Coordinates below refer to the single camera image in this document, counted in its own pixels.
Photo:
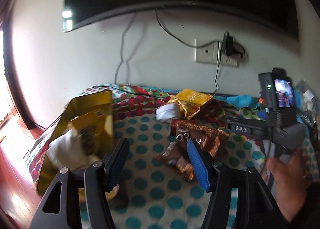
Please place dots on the brown 0.3MM snack bag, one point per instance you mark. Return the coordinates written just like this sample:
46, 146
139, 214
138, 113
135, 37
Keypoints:
210, 140

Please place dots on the person's right hand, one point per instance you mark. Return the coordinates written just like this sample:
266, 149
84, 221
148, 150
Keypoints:
290, 187

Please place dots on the yellow 0.3MM snack bag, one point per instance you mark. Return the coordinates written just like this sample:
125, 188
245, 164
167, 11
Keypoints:
190, 102

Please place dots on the white wall socket plate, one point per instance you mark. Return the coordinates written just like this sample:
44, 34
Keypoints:
212, 54

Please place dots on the white sock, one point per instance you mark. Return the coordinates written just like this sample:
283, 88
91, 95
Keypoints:
167, 112

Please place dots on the black action camera with screen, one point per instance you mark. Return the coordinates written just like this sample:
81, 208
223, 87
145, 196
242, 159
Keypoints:
278, 96

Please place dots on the colourful polka dot cloth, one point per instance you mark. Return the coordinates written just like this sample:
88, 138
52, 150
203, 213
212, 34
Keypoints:
147, 158

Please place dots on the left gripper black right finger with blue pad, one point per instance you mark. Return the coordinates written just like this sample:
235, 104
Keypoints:
256, 206

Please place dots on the black power adapter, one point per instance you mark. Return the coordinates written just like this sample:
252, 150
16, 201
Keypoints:
230, 47

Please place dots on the clear plastic bag blue items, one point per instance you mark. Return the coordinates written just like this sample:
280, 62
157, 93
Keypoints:
307, 100

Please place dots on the yellow white medicine box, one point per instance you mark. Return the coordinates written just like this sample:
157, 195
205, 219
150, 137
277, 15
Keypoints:
94, 129

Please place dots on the gold rectangular tin box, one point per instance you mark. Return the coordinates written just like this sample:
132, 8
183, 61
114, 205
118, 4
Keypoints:
41, 168

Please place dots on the brown patterned snack bag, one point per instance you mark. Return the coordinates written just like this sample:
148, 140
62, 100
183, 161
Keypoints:
174, 157

